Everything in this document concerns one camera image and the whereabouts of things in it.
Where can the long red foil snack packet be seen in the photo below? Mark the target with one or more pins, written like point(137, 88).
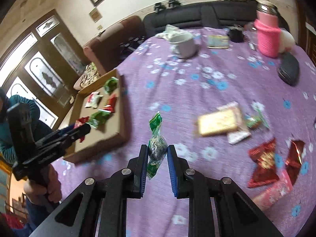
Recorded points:
point(295, 158)

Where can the small green candy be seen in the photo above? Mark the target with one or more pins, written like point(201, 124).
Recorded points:
point(254, 122)

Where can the shallow cardboard box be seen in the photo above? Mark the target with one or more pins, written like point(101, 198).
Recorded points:
point(108, 133)

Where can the person's left hand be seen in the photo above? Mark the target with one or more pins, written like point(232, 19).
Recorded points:
point(54, 185)

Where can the small silver lighter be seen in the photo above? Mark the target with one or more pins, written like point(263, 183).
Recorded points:
point(251, 46)

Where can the white oval container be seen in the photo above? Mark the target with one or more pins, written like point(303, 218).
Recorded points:
point(287, 40)

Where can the large red snack packet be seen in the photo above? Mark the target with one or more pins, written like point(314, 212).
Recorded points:
point(264, 163)

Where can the black sofa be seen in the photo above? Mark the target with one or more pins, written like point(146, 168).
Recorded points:
point(187, 14)

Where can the pink thermos with knitted sleeve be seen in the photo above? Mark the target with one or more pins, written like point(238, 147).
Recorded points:
point(267, 37)

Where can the red yellow label snack packet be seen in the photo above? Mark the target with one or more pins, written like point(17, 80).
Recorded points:
point(109, 105)

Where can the black glasses case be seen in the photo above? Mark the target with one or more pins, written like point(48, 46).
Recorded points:
point(288, 69)

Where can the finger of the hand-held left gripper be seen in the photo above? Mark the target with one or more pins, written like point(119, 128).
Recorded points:
point(61, 132)
point(79, 130)

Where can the wooden glass door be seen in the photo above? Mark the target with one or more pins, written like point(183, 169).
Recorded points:
point(47, 44)

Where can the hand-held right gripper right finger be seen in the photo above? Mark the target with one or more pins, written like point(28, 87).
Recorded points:
point(172, 172)

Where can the small wall plaque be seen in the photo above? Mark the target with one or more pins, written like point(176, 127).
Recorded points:
point(95, 14)

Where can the person's left forearm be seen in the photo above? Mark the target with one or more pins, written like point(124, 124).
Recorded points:
point(7, 150)

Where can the green candy packet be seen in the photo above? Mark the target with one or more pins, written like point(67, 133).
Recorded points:
point(155, 148)

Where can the person in teal sweater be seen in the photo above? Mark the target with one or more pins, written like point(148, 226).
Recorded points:
point(37, 108)

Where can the thin paper booklet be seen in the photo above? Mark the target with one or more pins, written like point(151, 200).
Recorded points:
point(218, 42)

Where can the clear biscuit packet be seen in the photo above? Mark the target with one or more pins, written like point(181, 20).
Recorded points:
point(217, 123)

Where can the small red snack packet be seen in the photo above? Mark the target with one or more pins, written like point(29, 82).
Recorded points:
point(80, 123)

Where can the green snack packet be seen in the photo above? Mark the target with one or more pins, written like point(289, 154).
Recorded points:
point(110, 84)
point(98, 119)

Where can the black cup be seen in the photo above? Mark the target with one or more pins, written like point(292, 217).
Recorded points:
point(235, 35)

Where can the white mug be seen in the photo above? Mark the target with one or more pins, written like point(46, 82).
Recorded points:
point(185, 46)

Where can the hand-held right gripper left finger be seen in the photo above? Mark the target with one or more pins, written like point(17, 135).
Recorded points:
point(142, 170)

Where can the spare black gripper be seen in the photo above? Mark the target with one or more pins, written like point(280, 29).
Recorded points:
point(138, 40)
point(174, 3)
point(160, 7)
point(127, 45)

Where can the white red snack packet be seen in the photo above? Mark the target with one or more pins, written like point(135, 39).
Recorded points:
point(93, 100)

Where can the white cloth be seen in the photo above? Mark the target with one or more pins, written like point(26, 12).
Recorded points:
point(172, 31)

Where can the printed cloth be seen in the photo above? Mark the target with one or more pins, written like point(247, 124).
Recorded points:
point(90, 76)

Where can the white pink snack packet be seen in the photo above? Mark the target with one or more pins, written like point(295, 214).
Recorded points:
point(238, 135)

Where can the wooden sideboard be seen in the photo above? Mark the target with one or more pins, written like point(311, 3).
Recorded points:
point(311, 42)

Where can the brown armchair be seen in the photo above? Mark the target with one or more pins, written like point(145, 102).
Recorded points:
point(111, 47)

